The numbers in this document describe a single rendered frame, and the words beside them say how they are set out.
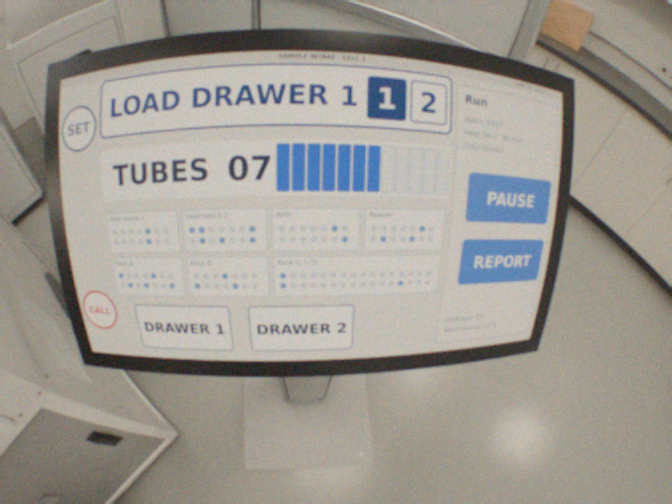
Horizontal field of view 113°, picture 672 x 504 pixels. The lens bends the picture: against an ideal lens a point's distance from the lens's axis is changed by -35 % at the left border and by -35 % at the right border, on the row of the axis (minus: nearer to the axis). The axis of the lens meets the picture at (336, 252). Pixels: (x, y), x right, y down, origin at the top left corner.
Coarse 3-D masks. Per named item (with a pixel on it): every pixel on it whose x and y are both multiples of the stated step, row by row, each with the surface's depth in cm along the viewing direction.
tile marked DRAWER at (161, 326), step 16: (144, 304) 27; (160, 304) 27; (144, 320) 28; (160, 320) 28; (176, 320) 28; (192, 320) 28; (208, 320) 28; (224, 320) 29; (144, 336) 28; (160, 336) 28; (176, 336) 29; (192, 336) 29; (208, 336) 29; (224, 336) 29
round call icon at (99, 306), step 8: (80, 296) 26; (88, 296) 26; (96, 296) 27; (104, 296) 27; (112, 296) 27; (88, 304) 27; (96, 304) 27; (104, 304) 27; (112, 304) 27; (88, 312) 27; (96, 312) 27; (104, 312) 27; (112, 312) 27; (88, 320) 27; (96, 320) 27; (104, 320) 27; (112, 320) 27; (88, 328) 27; (96, 328) 27; (104, 328) 27; (112, 328) 28; (120, 328) 28
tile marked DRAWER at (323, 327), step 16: (320, 304) 29; (336, 304) 29; (352, 304) 29; (256, 320) 29; (272, 320) 29; (288, 320) 29; (304, 320) 29; (320, 320) 30; (336, 320) 30; (352, 320) 30; (256, 336) 29; (272, 336) 30; (288, 336) 30; (304, 336) 30; (320, 336) 30; (336, 336) 30; (352, 336) 30
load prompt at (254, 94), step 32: (256, 64) 23; (288, 64) 23; (320, 64) 24; (128, 96) 22; (160, 96) 23; (192, 96) 23; (224, 96) 23; (256, 96) 24; (288, 96) 24; (320, 96) 24; (352, 96) 25; (384, 96) 25; (416, 96) 25; (448, 96) 25; (128, 128) 23; (160, 128) 23; (192, 128) 24; (384, 128) 26; (416, 128) 26; (448, 128) 26
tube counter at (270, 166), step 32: (256, 160) 25; (288, 160) 26; (320, 160) 26; (352, 160) 26; (384, 160) 26; (416, 160) 27; (448, 160) 27; (256, 192) 26; (288, 192) 26; (320, 192) 26; (352, 192) 27; (384, 192) 27; (416, 192) 27; (448, 192) 28
